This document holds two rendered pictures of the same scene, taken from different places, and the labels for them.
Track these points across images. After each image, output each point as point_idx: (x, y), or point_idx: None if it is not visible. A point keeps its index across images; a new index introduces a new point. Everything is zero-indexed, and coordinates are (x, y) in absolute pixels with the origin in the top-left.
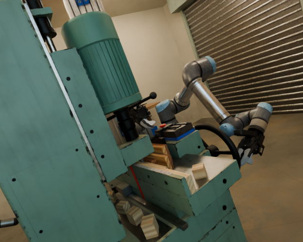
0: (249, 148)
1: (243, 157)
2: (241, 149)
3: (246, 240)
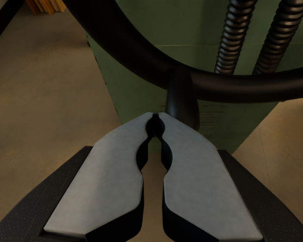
0: (58, 239)
1: (129, 132)
2: (203, 223)
3: (93, 54)
